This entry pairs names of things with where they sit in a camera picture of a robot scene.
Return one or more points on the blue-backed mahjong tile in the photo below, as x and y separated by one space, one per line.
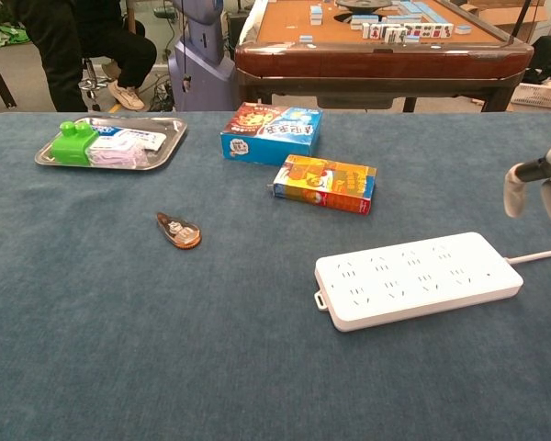
306 38
463 29

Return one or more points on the seated person in black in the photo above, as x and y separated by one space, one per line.
59 55

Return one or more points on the stacked blue mahjong tiles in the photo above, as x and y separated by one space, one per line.
316 14

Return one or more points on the cardboard box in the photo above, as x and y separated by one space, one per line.
505 11

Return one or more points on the white plastic basket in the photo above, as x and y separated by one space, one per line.
542 95

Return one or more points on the white power strip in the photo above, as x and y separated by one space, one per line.
418 280

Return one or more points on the chrome swivel stool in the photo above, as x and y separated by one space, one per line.
92 78

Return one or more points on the purple robot base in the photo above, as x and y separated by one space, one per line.
202 59

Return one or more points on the wooden mahjong table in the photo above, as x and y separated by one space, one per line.
376 64

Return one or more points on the metal tray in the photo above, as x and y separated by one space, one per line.
172 133

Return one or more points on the orange yellow cartoon box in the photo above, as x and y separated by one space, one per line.
326 184

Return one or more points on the brown transparent correction tape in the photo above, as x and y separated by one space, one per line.
181 232

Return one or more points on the black round table hub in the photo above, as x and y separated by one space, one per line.
363 3

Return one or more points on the blue tablecloth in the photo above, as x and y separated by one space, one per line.
119 321

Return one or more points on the black pole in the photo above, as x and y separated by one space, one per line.
520 20

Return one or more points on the face-up mahjong tile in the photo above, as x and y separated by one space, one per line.
447 30
375 31
391 35
437 31

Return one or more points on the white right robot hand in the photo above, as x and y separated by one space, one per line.
514 193

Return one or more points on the green frog-shaped plastic holder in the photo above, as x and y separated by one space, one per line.
71 147

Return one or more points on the green fabric item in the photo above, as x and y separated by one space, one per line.
2 34

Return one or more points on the blue cartoon snack box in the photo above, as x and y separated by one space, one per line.
271 135

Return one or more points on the white blue paper packet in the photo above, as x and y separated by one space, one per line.
138 136

